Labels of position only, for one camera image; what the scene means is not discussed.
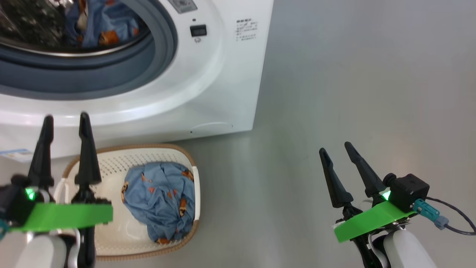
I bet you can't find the blue energy label sticker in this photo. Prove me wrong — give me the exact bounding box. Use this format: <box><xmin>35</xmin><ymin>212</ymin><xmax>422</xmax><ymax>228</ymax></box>
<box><xmin>0</xmin><ymin>149</ymin><xmax>35</xmax><ymax>163</ymax></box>

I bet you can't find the blue bear-print garment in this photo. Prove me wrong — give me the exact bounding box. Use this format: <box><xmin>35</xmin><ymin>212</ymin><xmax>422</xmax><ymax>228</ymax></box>
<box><xmin>64</xmin><ymin>0</ymin><xmax>141</xmax><ymax>49</ymax></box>
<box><xmin>121</xmin><ymin>161</ymin><xmax>196</xmax><ymax>245</ymax></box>

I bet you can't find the teal cable connector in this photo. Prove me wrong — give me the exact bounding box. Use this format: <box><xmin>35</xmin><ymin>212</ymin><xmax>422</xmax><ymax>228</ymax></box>
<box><xmin>413</xmin><ymin>198</ymin><xmax>440</xmax><ymax>223</ymax></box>

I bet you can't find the white front-load washing machine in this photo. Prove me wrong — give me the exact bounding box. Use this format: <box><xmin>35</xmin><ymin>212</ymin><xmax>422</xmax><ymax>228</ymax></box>
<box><xmin>0</xmin><ymin>0</ymin><xmax>274</xmax><ymax>164</ymax></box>

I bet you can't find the steel washing machine drum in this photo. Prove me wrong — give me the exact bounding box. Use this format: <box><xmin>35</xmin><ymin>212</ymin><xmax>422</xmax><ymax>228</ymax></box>
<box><xmin>0</xmin><ymin>0</ymin><xmax>151</xmax><ymax>57</ymax></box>

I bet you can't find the round white filter cover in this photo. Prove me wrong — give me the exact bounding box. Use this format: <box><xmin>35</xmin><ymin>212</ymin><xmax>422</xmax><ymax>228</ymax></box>
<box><xmin>190</xmin><ymin>122</ymin><xmax>234</xmax><ymax>134</ymax></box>

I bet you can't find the cream perforated laundry basket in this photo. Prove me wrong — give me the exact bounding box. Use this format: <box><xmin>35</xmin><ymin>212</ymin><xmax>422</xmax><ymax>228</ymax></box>
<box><xmin>54</xmin><ymin>144</ymin><xmax>201</xmax><ymax>261</ymax></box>

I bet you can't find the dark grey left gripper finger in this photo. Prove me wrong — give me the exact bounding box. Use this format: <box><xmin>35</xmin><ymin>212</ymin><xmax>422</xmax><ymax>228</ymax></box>
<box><xmin>28</xmin><ymin>115</ymin><xmax>55</xmax><ymax>190</ymax></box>
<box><xmin>74</xmin><ymin>112</ymin><xmax>103</xmax><ymax>185</ymax></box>

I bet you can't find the grey warning sticker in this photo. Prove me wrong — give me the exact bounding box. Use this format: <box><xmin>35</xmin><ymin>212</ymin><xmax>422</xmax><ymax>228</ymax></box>
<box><xmin>167</xmin><ymin>0</ymin><xmax>198</xmax><ymax>14</ymax></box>

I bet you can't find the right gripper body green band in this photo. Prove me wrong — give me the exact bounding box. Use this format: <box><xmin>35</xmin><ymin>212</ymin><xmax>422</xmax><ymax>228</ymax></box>
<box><xmin>334</xmin><ymin>201</ymin><xmax>417</xmax><ymax>268</ymax></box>

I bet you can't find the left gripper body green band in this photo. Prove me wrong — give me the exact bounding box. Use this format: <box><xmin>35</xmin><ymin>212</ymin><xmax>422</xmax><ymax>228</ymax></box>
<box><xmin>9</xmin><ymin>185</ymin><xmax>114</xmax><ymax>268</ymax></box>

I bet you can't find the thin black cable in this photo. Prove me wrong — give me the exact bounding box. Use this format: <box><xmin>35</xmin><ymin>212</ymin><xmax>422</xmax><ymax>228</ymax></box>
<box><xmin>426</xmin><ymin>197</ymin><xmax>476</xmax><ymax>236</ymax></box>

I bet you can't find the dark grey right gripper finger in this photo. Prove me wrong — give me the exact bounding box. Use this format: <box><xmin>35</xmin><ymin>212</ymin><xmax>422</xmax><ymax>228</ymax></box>
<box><xmin>319</xmin><ymin>148</ymin><xmax>354</xmax><ymax>208</ymax></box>
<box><xmin>344</xmin><ymin>141</ymin><xmax>387</xmax><ymax>198</ymax></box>

